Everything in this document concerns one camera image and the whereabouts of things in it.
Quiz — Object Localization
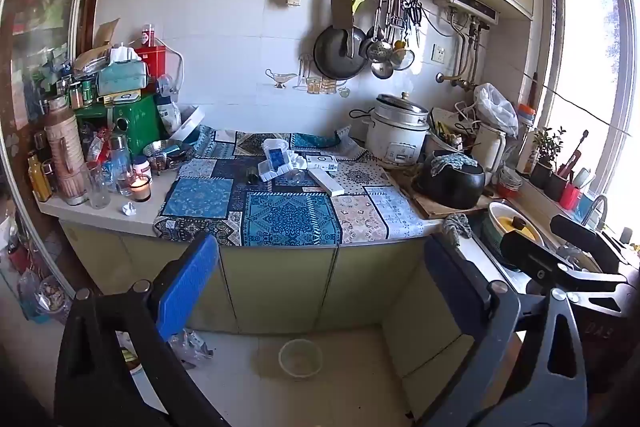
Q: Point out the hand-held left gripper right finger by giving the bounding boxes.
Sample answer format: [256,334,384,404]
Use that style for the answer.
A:
[420,234,591,427]

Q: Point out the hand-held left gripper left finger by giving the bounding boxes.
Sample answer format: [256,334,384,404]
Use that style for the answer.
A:
[54,233,231,427]

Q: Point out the red tin box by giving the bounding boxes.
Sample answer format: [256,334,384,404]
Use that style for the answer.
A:
[134,24,170,78]

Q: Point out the pink patterned thermos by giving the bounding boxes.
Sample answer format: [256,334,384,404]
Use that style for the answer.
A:
[44,94,91,206]

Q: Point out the black ceramic pot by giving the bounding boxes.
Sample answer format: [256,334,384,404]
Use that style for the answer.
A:
[415,151,487,210]

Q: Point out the steel ladle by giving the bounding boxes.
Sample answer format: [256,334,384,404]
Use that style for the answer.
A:
[371,57,396,80]

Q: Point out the white bottle orange cap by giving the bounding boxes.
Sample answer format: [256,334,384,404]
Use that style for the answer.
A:
[515,103,538,175]

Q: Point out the long white box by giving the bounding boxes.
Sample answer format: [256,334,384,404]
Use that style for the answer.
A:
[307,168,346,198]

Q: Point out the clear drinking glass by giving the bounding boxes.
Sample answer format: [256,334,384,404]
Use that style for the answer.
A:
[85,162,112,210]

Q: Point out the blue white blister package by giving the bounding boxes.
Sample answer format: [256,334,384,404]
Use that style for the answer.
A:
[257,148,297,182]

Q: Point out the white kettle jug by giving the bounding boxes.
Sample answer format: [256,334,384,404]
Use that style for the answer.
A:
[472,122,507,185]

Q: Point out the steel sink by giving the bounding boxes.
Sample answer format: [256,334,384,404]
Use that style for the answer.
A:
[470,202,606,288]

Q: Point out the small potted plant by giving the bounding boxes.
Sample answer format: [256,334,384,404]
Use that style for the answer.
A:
[530,126,567,188]

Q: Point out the lit candle in glass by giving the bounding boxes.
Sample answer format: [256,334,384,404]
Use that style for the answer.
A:
[129,174,152,202]

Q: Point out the teal tissue box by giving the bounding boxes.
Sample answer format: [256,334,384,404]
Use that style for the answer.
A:
[96,47,150,96]

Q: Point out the steel masher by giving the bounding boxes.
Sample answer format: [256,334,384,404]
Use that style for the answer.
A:
[387,0,408,30]

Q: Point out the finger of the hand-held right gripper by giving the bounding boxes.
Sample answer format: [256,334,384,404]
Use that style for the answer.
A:
[500,231,628,295]
[550,214,635,277]

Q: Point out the kitchenware wall sticker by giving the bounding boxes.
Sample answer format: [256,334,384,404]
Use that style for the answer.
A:
[264,52,351,98]

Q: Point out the small translucent round bin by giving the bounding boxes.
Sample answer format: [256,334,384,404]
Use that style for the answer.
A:
[278,338,324,379]

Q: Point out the green metal box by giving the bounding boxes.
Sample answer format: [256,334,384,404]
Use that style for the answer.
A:
[75,94,162,152]

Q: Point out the wooden cutting board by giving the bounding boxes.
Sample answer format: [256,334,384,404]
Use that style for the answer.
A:
[397,167,501,220]

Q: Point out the black wok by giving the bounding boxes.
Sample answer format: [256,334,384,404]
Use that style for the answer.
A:
[312,24,371,81]

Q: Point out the black pot with utensils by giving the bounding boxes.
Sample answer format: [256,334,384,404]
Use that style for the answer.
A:
[545,131,590,202]

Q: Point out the white round tray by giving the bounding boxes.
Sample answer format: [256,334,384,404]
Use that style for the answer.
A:
[170,105,207,142]

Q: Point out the yellow bottle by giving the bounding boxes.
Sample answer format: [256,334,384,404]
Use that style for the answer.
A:
[27,152,53,202]

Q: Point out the brass wall tap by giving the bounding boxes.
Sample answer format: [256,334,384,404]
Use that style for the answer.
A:
[435,72,476,91]

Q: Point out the blue white knitted cloth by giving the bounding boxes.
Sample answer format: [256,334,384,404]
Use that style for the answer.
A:
[430,152,480,178]

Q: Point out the plastic bag of goods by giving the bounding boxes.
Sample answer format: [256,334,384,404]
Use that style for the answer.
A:
[17,267,71,323]

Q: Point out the grey knitted rag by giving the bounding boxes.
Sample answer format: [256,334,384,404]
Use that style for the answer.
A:
[440,213,473,248]

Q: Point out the window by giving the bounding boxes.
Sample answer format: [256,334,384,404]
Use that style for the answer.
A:
[530,0,640,228]

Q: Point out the blue patchwork tablecloth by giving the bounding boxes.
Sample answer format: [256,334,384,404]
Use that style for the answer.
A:
[152,126,446,248]

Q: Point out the white box blue label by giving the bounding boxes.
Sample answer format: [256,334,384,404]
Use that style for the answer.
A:
[305,153,340,172]

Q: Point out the steel cleaver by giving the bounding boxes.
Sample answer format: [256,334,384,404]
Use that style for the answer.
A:
[330,0,357,60]

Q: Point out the white utensil basket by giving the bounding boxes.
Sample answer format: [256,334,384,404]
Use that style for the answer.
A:
[429,107,481,148]

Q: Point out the white powder bag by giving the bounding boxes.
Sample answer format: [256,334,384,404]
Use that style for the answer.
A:
[156,102,182,132]

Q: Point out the clear water bottle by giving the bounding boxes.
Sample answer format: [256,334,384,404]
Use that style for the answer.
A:
[109,134,135,196]

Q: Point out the brown cardboard piece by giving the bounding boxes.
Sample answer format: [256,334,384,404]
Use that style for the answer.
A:
[95,18,122,50]

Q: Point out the steel sink faucet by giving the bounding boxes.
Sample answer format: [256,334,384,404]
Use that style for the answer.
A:
[582,194,610,233]

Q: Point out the white wall water heater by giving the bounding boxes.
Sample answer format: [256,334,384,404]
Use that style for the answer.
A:
[432,0,501,25]

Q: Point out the steel skimmer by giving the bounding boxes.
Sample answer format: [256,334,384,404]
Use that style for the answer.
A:
[366,0,393,62]

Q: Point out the white rice cooker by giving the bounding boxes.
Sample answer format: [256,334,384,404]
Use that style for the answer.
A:
[361,92,432,168]

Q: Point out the red cup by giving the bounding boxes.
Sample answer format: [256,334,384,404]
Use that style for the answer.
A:
[559,184,582,210]

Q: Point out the round mesh strainer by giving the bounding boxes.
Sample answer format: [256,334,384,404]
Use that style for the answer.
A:
[392,39,416,72]

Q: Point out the stack of small bowls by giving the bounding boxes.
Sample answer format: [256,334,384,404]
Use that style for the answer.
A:
[497,167,523,198]

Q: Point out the clear plastic packaging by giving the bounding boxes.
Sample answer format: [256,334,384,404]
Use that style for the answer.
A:
[167,327,216,370]

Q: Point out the black kitchen scissors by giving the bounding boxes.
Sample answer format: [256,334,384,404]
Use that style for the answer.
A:
[407,0,426,48]

